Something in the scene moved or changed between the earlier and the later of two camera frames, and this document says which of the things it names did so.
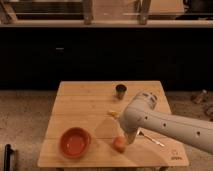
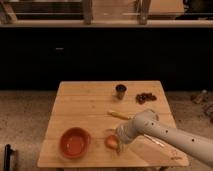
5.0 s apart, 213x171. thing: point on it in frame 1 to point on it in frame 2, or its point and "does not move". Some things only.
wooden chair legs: [142, 9] does not move
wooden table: [85, 119] does not move
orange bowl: [75, 142] does not move
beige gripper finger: [130, 136] to [121, 146]
